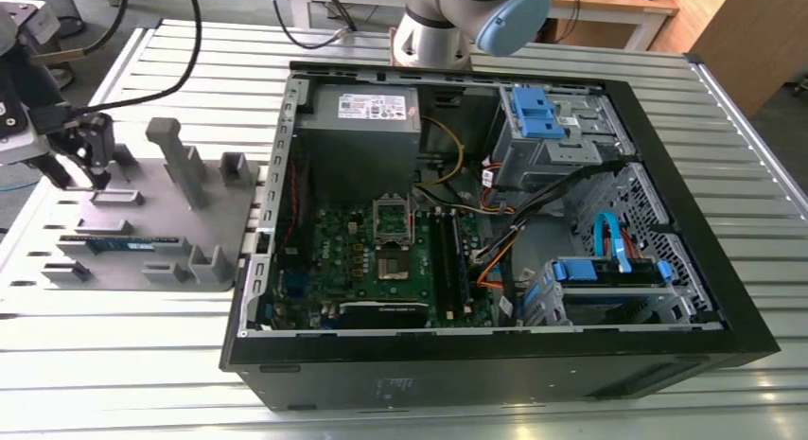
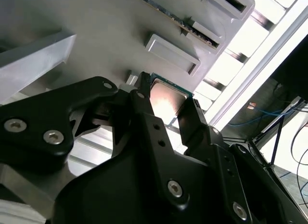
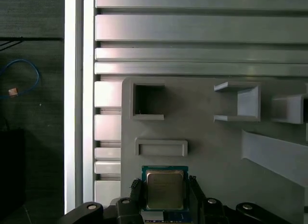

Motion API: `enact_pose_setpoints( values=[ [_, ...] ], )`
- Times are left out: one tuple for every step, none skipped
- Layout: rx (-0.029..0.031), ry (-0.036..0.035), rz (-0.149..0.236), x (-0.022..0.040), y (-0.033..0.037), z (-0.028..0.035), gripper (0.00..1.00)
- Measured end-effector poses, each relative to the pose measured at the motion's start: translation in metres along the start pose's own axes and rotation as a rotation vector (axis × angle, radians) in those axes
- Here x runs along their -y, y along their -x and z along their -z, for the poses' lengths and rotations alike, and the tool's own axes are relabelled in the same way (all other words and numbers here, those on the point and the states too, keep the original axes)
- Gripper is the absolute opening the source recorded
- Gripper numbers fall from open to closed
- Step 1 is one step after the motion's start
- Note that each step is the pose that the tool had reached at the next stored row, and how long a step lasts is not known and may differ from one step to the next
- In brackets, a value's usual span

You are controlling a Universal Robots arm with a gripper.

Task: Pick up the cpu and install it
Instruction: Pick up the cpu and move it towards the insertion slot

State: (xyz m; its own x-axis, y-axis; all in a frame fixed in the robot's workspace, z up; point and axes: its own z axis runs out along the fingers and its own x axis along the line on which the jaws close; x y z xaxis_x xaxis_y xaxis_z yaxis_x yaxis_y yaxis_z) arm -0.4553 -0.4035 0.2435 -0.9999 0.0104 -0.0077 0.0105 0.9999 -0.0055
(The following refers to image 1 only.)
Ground coloured power wire bundle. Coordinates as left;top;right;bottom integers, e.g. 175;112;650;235
413;184;510;218

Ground black camera cable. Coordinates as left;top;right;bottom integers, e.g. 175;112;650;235
30;0;202;134

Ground wooden cabinet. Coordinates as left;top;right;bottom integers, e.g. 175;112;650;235
687;0;808;120

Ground CPU socket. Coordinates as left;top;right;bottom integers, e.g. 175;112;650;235
373;246;419;282

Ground hard disk in blue carrier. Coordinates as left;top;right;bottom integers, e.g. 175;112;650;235
549;255;674;290

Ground black graphics card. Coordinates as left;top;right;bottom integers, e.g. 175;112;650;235
335;299;431;331

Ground white power supply label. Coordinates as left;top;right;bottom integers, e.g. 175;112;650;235
337;93;410;122

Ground grey parts rack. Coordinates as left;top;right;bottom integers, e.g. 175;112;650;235
38;116;267;294

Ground black RAM slot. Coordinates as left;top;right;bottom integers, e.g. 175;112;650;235
426;206;457;321
446;206;474;316

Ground orange data wire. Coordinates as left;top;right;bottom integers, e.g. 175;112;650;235
474;240;529;290

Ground blue data wire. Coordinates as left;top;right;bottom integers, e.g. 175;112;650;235
591;211;633;274

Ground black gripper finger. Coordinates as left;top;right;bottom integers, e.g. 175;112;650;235
30;149;74;190
61;112;115;191

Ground black cable bundle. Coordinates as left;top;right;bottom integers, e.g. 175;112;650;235
470;158;631;264

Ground green motherboard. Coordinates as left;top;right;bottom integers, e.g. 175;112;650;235
271;193;501;331

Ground metal socket cover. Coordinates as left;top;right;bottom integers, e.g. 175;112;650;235
369;192;415;249

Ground RAM stick blue label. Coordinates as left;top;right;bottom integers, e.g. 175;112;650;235
55;235;183;254

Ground black PC case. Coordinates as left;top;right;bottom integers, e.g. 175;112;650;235
217;59;782;413

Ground grey power supply unit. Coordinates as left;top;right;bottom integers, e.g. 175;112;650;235
294;82;422;198

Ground grey metal drive cage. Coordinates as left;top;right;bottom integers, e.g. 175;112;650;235
489;83;639;194

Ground wooden desk white legs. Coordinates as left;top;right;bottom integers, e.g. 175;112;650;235
293;0;681;52

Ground yellow wire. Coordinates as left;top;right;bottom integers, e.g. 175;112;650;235
417;115;466;186

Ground blue plastic disk carrier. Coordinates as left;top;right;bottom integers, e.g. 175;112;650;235
511;86;558;119
521;114;567;140

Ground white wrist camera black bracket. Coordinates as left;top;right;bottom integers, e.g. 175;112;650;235
0;92;53;167

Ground grey metal disk bay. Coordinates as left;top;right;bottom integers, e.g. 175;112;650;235
521;255;721;328

